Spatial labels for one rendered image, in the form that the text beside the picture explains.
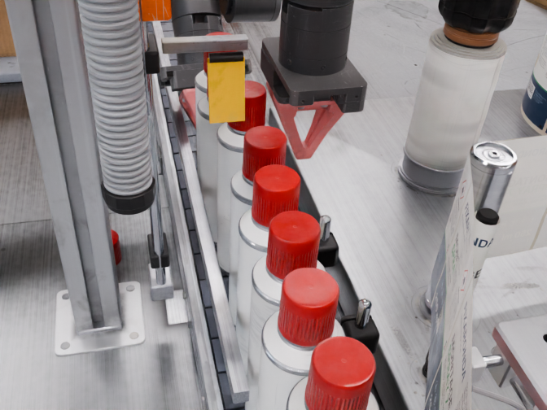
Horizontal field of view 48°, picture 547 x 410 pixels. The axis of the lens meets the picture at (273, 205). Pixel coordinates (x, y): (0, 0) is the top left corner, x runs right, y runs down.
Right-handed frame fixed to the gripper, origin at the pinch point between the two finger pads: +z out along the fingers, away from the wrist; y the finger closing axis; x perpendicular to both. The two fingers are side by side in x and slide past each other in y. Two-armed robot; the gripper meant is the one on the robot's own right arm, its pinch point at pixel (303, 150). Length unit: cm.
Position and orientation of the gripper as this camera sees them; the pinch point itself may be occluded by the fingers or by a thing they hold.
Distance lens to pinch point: 58.3
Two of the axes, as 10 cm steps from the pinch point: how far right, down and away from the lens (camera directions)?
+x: -9.7, 1.2, -2.2
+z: -0.5, 7.8, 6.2
